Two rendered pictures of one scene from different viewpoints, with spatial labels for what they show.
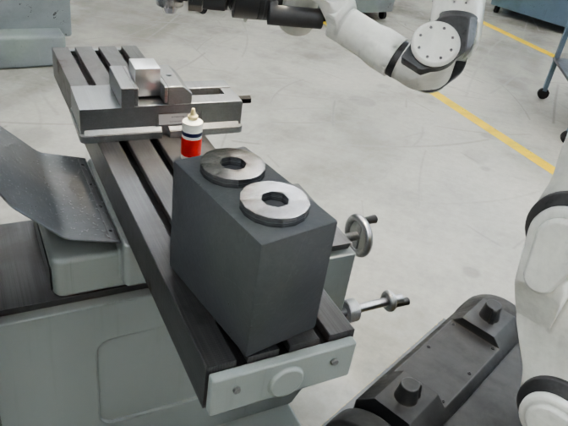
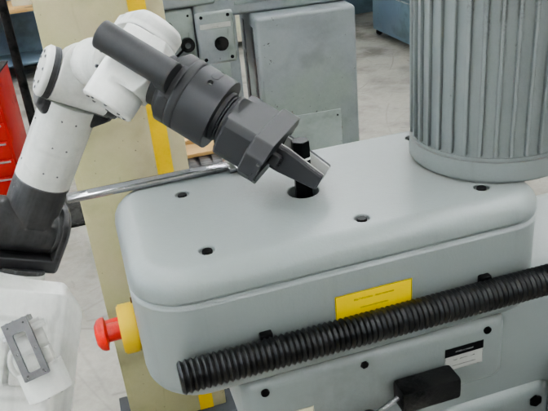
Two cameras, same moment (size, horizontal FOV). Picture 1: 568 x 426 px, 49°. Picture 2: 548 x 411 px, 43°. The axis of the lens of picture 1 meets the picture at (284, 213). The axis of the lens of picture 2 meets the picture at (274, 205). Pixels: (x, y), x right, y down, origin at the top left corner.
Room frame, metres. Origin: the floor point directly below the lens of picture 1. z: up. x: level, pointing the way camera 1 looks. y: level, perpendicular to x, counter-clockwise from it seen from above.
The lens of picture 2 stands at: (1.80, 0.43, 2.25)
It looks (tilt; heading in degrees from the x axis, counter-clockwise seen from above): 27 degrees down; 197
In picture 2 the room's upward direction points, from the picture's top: 6 degrees counter-clockwise
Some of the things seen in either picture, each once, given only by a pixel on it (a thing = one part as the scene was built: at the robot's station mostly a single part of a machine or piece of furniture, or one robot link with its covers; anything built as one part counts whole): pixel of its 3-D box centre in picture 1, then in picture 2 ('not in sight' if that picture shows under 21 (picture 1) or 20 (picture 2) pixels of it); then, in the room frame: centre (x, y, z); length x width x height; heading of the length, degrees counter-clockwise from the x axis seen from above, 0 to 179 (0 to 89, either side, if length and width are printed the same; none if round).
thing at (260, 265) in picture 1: (246, 241); not in sight; (0.71, 0.05, 1.00); 0.22 x 0.12 x 0.20; 41
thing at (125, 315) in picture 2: not in sight; (129, 327); (1.21, 0.06, 1.76); 0.06 x 0.02 x 0.06; 31
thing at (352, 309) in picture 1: (375, 303); not in sight; (1.24, -0.27, 0.48); 0.22 x 0.06 x 0.06; 121
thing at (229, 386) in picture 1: (158, 162); not in sight; (1.13, 0.28, 0.86); 1.24 x 0.23 x 0.08; 31
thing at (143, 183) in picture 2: not in sight; (164, 178); (1.07, 0.07, 1.89); 0.24 x 0.04 x 0.01; 121
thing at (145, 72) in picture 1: (144, 77); not in sight; (1.22, 0.33, 1.01); 0.06 x 0.05 x 0.06; 29
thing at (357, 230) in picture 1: (346, 237); not in sight; (1.35, -0.17, 0.60); 0.16 x 0.12 x 0.12; 121
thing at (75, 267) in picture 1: (162, 214); not in sight; (1.09, 0.25, 0.76); 0.50 x 0.35 x 0.12; 121
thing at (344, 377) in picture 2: not in sight; (344, 325); (1.07, 0.29, 1.68); 0.34 x 0.24 x 0.10; 121
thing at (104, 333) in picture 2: not in sight; (108, 333); (1.22, 0.04, 1.76); 0.04 x 0.03 x 0.04; 31
